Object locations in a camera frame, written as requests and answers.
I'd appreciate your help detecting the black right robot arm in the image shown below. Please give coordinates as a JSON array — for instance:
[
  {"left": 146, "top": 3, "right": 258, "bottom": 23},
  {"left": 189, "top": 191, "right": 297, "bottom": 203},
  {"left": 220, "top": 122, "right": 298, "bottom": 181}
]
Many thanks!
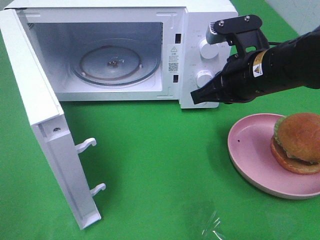
[{"left": 191, "top": 27, "right": 320, "bottom": 104}]

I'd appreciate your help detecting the glass microwave turntable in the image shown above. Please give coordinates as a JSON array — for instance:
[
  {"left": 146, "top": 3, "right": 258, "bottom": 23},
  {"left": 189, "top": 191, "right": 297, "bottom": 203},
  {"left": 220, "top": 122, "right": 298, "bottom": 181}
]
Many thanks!
[{"left": 72, "top": 38, "right": 162, "bottom": 87}]

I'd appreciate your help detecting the pink round plate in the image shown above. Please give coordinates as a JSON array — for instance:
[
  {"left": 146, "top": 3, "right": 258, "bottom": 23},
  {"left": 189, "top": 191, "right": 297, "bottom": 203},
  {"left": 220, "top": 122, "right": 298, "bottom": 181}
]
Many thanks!
[{"left": 227, "top": 113, "right": 320, "bottom": 200}]

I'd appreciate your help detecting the burger with lettuce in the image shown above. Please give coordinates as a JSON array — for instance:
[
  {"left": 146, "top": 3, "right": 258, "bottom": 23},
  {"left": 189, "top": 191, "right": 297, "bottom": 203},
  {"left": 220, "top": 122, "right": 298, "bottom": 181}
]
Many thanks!
[{"left": 270, "top": 112, "right": 320, "bottom": 175}]

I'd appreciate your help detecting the upper white power knob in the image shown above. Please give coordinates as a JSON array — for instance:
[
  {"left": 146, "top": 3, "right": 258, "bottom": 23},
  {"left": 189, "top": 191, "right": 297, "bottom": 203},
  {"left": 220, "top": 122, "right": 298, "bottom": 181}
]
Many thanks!
[{"left": 199, "top": 39, "right": 220, "bottom": 60}]

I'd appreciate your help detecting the white microwave oven body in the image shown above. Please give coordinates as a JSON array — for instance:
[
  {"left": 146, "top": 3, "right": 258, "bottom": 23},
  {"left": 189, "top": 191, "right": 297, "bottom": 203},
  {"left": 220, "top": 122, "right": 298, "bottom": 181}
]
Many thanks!
[{"left": 3, "top": 0, "right": 238, "bottom": 109}]

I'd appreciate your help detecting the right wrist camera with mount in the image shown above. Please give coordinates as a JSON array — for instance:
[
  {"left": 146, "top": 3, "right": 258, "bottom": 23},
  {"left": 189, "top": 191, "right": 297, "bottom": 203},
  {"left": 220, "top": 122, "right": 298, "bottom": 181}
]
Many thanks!
[{"left": 206, "top": 14, "right": 270, "bottom": 57}]

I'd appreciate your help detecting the white microwave door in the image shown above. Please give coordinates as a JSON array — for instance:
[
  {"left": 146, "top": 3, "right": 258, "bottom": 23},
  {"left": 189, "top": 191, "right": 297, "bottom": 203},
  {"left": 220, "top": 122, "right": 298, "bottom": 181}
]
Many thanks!
[{"left": 0, "top": 9, "right": 106, "bottom": 229}]

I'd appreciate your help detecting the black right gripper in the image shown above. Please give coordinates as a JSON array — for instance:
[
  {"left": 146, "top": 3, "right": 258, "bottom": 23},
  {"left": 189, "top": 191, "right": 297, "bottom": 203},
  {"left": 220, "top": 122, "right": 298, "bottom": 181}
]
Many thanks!
[{"left": 190, "top": 49, "right": 267, "bottom": 105}]

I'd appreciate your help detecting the white timer knob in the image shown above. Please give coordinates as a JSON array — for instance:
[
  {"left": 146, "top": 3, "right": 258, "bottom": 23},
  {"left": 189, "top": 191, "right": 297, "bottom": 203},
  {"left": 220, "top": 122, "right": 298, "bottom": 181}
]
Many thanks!
[{"left": 195, "top": 70, "right": 213, "bottom": 88}]

